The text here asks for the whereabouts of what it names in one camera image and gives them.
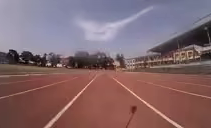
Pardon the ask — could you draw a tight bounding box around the row of trees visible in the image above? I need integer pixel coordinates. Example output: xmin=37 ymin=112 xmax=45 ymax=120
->
xmin=6 ymin=48 xmax=127 ymax=71

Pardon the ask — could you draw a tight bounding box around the grass field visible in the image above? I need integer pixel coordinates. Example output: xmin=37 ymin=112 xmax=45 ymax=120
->
xmin=0 ymin=63 xmax=94 ymax=76

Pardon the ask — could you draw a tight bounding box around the robot's own part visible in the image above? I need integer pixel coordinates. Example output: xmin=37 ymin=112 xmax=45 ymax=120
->
xmin=125 ymin=105 xmax=139 ymax=128

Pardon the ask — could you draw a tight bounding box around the low grey wall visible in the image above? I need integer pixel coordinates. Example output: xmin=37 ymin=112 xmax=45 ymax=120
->
xmin=126 ymin=63 xmax=211 ymax=75

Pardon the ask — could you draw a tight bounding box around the red running track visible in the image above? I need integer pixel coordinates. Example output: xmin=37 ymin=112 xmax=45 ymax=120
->
xmin=0 ymin=69 xmax=211 ymax=128

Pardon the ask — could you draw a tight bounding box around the white kerb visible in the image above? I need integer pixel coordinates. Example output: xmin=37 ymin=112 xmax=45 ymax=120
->
xmin=0 ymin=73 xmax=49 ymax=79

